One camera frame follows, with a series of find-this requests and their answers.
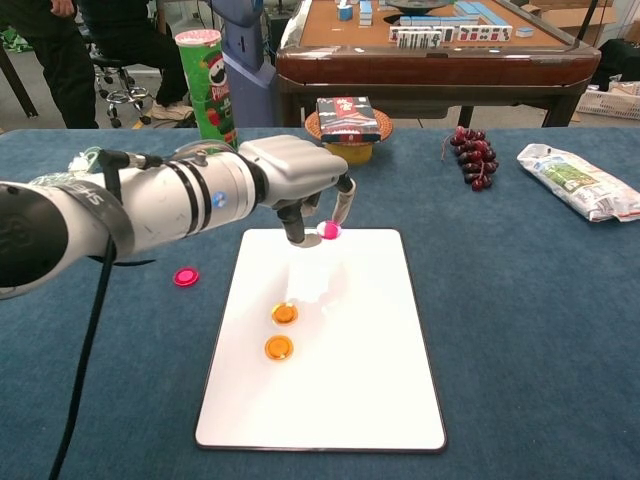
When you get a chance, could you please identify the dark red grape bunch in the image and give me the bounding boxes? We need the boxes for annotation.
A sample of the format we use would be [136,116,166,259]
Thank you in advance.
[440,126,500,193]

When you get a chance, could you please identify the face-up mahjong tile row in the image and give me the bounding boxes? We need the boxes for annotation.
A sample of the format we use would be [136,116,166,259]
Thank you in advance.
[389,24,513,50]

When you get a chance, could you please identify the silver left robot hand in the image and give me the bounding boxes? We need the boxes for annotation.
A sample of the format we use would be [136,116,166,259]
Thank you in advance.
[238,134,359,250]

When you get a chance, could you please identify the white rectangular board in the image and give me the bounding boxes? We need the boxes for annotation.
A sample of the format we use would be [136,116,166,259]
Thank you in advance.
[192,228,449,455]

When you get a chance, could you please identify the black bag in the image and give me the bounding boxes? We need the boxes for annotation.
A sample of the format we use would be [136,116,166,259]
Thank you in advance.
[594,38,640,94]

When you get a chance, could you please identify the dark printed carton box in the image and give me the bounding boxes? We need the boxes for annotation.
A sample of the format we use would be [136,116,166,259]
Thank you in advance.
[315,95,383,145]

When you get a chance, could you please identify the black tripod stand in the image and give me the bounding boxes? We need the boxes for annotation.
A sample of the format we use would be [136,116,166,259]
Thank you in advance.
[569,0,601,51]

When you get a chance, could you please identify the black chrome swivel stool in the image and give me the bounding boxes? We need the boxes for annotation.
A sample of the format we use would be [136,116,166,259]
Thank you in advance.
[89,44,154,129]

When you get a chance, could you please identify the brown woven basket plate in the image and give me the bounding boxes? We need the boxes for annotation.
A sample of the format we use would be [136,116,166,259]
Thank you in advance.
[304,109,395,146]

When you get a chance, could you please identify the green dustpan in plastic bag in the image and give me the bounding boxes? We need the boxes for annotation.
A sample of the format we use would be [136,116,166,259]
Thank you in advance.
[29,145,106,186]

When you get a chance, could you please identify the dark wooden table leg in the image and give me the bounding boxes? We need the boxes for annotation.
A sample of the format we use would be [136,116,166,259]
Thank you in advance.
[0,44,39,119]

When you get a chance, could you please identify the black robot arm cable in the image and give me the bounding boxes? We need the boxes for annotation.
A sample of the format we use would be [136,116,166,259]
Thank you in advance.
[47,148,166,480]

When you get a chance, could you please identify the white green snack bag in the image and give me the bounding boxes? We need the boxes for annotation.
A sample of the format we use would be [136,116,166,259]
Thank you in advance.
[516,143,640,223]

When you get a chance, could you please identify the white plastic crate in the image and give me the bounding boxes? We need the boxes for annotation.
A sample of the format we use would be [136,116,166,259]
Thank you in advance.
[577,84,640,115]

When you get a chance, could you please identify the slanted blue mahjong tile row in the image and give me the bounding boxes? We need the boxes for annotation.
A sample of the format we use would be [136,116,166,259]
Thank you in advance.
[453,0,501,26]

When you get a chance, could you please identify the dark round bowl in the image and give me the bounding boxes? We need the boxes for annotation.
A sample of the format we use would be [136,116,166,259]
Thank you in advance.
[384,0,451,14]

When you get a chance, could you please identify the standing person in black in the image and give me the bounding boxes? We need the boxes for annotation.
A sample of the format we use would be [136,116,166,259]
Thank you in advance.
[0,0,100,130]

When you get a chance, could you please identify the green Pringles can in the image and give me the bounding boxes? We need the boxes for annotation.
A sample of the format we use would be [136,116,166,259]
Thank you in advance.
[174,28,241,152]

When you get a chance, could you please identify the blue-backed mahjong tile row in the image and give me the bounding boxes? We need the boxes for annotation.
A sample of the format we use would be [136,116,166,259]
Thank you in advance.
[399,14,481,28]

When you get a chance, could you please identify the brown mahjong table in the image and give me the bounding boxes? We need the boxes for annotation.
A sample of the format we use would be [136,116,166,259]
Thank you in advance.
[274,0,603,129]

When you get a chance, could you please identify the orange round chip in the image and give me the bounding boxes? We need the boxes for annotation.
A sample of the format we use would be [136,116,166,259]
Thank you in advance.
[264,335,295,362]
[270,302,300,328]

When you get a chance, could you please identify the seated person in black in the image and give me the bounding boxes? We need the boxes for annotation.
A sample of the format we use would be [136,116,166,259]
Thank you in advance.
[79,0,194,121]

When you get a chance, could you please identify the yellow plastic cup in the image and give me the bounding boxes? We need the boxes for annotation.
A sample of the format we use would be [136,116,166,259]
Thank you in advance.
[325,141,374,167]

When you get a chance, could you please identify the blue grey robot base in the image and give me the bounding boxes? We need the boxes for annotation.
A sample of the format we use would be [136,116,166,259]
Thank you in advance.
[208,0,277,128]

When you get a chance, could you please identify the brown cardboard box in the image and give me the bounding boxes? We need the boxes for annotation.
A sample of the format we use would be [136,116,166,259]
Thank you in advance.
[529,0,619,26]

